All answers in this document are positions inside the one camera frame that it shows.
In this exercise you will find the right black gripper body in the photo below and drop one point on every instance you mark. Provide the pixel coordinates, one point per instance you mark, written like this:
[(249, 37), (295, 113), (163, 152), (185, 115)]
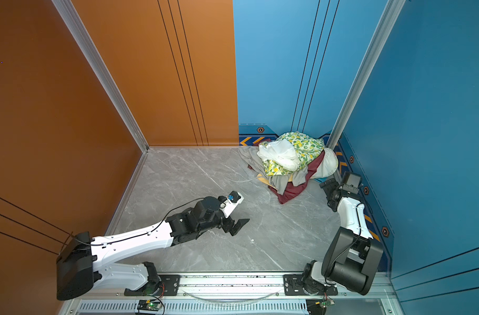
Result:
[(330, 197)]

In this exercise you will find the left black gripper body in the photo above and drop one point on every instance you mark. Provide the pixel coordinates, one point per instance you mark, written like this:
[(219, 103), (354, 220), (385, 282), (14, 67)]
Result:
[(215, 224)]

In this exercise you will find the teal blue t-shirt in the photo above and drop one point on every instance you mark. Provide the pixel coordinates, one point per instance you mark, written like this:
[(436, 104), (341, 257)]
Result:
[(320, 179)]

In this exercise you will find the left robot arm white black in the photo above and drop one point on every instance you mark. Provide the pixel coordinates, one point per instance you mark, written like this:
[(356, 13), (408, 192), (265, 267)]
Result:
[(87, 264)]

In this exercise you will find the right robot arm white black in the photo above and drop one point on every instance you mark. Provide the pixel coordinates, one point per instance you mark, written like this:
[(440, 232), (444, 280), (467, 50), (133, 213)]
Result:
[(353, 257)]

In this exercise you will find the pale mint white cloth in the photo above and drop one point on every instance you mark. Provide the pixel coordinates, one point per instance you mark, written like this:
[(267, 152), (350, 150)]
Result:
[(328, 166)]

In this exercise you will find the maroon cloth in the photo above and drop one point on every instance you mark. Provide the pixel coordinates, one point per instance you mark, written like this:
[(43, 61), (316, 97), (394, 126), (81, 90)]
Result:
[(293, 191)]

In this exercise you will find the yellow green floral cloth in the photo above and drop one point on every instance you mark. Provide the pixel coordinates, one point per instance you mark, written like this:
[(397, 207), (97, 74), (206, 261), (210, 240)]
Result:
[(307, 148)]

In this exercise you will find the grey cloth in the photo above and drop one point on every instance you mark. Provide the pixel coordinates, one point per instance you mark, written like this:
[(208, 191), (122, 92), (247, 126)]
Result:
[(278, 182)]

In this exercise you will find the left green circuit board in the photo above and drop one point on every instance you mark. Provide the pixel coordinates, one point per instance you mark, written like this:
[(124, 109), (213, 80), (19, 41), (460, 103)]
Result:
[(150, 306)]

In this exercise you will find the right small circuit board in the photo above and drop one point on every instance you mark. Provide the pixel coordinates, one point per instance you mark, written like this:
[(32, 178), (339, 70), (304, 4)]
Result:
[(317, 306)]

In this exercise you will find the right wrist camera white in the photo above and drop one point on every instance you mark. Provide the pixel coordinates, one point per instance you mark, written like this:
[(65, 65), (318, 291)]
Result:
[(351, 179)]

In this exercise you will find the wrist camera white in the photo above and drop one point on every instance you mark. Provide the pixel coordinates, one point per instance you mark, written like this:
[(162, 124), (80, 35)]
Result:
[(351, 179), (230, 202)]

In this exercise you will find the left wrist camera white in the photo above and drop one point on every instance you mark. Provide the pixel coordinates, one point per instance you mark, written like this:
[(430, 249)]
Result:
[(230, 202)]

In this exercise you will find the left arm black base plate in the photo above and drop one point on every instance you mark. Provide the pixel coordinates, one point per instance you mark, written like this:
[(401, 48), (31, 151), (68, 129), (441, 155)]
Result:
[(168, 284)]

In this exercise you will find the aluminium front rail frame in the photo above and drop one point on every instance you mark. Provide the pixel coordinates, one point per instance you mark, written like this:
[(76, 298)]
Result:
[(239, 293)]

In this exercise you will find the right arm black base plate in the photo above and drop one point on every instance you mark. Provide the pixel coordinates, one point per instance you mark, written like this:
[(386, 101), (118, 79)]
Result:
[(294, 285)]

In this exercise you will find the right aluminium corner post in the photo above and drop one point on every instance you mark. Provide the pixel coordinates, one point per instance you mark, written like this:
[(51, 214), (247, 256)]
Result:
[(380, 36)]

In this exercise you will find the aluminium corner post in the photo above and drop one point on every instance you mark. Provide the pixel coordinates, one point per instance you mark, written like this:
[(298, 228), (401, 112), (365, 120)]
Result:
[(380, 36), (78, 30)]

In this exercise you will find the left aluminium corner post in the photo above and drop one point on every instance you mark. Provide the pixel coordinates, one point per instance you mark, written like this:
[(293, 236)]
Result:
[(78, 30)]

